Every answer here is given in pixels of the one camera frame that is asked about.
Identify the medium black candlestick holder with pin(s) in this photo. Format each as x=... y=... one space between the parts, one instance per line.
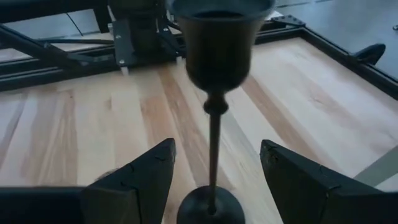
x=217 y=56

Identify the black table edge clamp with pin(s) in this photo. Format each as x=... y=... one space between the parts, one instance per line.
x=371 y=51

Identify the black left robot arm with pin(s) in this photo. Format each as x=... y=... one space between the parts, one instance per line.
x=143 y=34

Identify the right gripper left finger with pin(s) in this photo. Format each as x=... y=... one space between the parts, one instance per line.
x=146 y=186

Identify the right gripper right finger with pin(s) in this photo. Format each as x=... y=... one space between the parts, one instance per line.
x=295 y=186

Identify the black aluminium table frame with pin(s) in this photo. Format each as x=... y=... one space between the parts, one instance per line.
x=18 y=84

